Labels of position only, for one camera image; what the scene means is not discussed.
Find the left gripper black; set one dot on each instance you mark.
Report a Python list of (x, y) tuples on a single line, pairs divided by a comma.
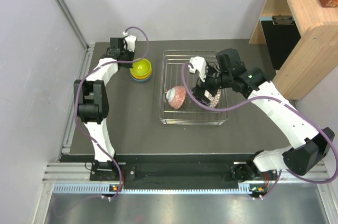
[(131, 54)]

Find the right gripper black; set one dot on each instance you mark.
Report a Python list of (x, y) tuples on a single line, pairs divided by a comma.
[(198, 91)]

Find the brown lattice patterned bowl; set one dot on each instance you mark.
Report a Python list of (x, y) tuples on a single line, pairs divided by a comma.
[(214, 100)]

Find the black white patterned bowl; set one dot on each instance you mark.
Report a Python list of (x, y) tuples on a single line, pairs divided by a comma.
[(176, 97)]

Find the metal wire dish rack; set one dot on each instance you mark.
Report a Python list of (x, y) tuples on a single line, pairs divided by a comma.
[(189, 113)]

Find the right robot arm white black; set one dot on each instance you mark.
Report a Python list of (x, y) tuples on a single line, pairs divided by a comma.
[(309, 144)]

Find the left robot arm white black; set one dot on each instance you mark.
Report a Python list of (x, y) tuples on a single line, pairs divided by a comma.
[(91, 102)]

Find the yellow-green bowl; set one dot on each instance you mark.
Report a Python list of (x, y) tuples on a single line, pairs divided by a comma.
[(141, 68)]

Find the orange bowl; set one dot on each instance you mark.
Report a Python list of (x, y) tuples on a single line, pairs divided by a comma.
[(142, 77)]

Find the blue bowl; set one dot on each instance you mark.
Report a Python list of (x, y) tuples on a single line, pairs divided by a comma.
[(142, 80)]

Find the black clipboard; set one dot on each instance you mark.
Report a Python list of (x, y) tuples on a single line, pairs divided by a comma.
[(281, 35)]

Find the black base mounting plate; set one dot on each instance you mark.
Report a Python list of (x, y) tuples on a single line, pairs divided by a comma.
[(188, 176)]

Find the wooden shelf unit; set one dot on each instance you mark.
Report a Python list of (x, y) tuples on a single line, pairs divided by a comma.
[(315, 54)]

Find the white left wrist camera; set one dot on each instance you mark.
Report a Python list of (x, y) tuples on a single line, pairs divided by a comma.
[(129, 41)]

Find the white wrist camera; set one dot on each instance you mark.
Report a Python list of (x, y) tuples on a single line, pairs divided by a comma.
[(129, 41), (198, 64)]

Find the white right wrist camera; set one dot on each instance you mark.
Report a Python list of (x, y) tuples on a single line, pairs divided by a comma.
[(198, 64)]

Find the aluminium corner post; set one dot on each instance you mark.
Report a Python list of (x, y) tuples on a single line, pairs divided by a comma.
[(70, 19)]

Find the aluminium frame rail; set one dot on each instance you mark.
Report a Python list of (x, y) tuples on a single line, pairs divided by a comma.
[(75, 178)]

